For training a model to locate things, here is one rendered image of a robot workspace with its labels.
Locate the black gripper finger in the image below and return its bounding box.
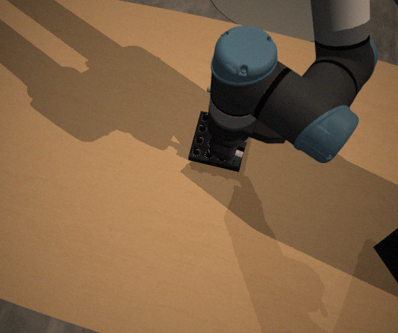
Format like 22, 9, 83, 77
228, 150, 243, 167
237, 138, 249, 152

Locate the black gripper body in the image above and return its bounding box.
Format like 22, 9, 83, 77
207, 96, 286, 161

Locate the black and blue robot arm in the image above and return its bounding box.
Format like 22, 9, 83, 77
210, 0, 378, 163

